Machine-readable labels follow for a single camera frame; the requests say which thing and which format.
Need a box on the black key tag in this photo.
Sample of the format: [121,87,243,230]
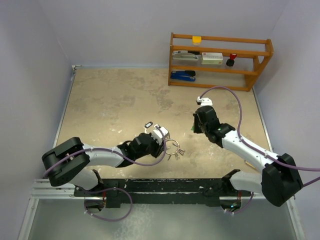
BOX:
[144,121,153,129]

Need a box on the metal keyring with keys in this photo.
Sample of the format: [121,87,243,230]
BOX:
[165,134,186,161]

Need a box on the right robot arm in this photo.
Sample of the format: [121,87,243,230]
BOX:
[193,105,303,207]

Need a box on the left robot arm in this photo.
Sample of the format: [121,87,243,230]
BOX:
[42,131,167,196]

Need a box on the blue stapler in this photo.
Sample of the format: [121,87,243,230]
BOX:
[170,70,196,82]

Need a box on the wooden shelf rack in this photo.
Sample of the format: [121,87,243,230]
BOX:
[168,33,274,92]

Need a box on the white red box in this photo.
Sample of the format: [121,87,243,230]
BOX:
[201,52,223,65]

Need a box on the black red bottle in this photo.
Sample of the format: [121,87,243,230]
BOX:
[226,53,237,67]

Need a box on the grey stapler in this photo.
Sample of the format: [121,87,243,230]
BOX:
[172,50,200,62]

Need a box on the yellow cap container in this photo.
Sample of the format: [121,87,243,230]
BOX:
[192,36,202,46]

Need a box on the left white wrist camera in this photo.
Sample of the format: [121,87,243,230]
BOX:
[151,124,170,145]

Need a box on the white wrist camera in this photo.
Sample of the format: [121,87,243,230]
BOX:
[196,96,213,107]
[151,124,170,145]

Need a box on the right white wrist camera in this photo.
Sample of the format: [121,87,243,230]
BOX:
[196,96,213,107]

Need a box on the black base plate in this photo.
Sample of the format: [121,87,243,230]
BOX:
[74,177,251,208]

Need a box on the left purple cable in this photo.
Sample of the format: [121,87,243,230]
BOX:
[43,127,168,179]

